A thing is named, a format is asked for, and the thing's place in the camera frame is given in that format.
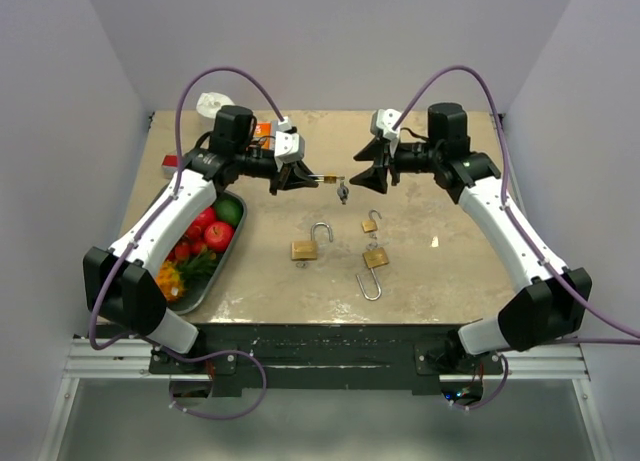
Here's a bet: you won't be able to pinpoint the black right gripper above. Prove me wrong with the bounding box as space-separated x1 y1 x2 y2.
350 135 442 194

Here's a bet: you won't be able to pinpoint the small long-shackle brass padlock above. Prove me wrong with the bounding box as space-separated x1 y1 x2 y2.
310 174 345 184

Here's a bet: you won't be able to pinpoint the keys with grey fob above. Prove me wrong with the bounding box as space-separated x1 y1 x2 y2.
336 181 349 205

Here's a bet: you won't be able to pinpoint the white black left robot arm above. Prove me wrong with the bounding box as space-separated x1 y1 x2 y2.
83 105 318 373

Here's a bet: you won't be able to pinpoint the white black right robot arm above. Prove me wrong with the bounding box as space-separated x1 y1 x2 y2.
350 102 592 374

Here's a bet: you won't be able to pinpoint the orange box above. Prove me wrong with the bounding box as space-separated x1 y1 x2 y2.
251 122 278 151

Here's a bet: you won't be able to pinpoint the large brass padlock open shackle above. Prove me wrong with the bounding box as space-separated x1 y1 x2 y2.
291 222 334 262

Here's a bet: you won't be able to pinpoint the green fruit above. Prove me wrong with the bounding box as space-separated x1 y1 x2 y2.
214 199 243 228

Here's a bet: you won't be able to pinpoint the red tomato fruit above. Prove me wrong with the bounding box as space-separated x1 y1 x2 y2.
185 207 217 240

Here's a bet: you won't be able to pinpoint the red apple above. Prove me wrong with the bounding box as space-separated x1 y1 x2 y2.
203 221 235 253

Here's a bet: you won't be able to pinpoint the white tissue roll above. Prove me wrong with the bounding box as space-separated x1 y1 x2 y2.
196 92 235 119

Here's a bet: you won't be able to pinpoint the red small box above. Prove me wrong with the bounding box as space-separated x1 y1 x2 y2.
161 154 178 179

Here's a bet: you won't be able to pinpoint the grey metal tray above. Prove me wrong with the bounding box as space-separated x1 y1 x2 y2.
164 193 247 315

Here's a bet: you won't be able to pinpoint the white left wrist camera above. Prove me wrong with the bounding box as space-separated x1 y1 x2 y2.
273 116 305 166

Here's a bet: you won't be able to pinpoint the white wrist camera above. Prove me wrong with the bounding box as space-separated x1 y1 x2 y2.
273 116 305 166
370 109 402 156

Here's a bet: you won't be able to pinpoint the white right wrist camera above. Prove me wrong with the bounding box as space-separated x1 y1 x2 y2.
370 109 402 156

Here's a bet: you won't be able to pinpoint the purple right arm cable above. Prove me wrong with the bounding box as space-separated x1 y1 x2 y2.
394 64 640 411

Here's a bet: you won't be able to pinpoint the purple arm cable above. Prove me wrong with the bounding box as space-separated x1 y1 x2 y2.
88 66 287 421
394 64 640 411

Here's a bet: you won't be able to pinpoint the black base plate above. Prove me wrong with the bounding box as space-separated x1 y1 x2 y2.
89 323 556 400

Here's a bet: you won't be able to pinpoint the aluminium frame rail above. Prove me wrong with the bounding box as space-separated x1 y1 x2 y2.
63 338 591 381

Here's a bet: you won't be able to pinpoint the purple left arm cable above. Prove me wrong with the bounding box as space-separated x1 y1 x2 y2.
88 66 287 421

